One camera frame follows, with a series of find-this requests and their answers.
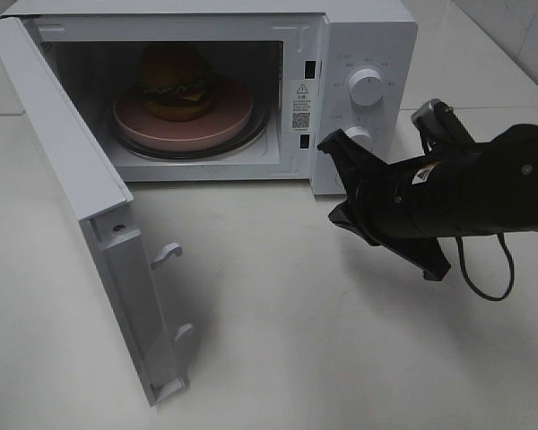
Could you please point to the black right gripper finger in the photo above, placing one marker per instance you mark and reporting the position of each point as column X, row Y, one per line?
column 425, row 253
column 350, row 159

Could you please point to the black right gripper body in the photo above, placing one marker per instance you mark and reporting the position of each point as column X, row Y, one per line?
column 374, row 206

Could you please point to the white microwave knob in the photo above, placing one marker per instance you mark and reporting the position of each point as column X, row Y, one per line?
column 366, row 86
column 358, row 134

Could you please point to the pink round plate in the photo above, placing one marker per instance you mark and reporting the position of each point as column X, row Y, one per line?
column 229, row 116

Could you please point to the toy burger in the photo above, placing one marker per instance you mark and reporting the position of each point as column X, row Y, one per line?
column 175, row 82

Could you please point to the white microwave door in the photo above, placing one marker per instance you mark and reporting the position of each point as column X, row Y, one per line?
column 101, row 205

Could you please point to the white warning label sticker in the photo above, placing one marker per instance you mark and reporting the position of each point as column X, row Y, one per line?
column 301, row 104

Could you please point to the glass microwave turntable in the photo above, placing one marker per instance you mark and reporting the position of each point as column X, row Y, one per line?
column 255, row 127

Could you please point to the white microwave oven body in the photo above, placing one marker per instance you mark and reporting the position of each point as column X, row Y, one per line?
column 93, row 47

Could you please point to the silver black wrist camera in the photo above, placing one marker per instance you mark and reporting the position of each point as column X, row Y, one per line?
column 440, row 129

